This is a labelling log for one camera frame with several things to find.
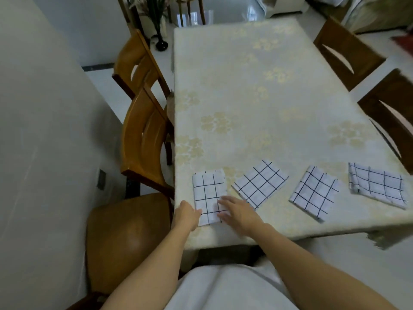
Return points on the person's left forearm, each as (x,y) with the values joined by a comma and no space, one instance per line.
(151,271)

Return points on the white coffee table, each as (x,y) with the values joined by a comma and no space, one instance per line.
(287,6)

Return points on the small black box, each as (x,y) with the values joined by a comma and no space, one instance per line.
(101,179)

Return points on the black vase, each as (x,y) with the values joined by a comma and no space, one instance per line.
(161,45)

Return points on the person's right hand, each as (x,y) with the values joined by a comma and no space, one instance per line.
(245,217)

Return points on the cream fabric sofa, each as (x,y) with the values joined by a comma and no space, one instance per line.
(380,12)

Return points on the earlier checked cloth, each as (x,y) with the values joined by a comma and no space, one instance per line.
(377,185)

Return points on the person's right forearm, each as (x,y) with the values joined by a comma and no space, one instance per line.
(316,271)

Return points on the person's left hand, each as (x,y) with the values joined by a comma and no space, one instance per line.
(187,217)

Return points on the table with cream floral tablecloth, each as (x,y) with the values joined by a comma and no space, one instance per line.
(258,125)

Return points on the wooden dining chair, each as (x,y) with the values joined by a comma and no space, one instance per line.
(126,64)
(364,48)
(122,238)
(180,9)
(374,106)
(135,138)

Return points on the green decorative plant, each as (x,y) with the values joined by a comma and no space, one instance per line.
(153,9)

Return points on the red patterned doormat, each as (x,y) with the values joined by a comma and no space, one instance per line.
(405,45)

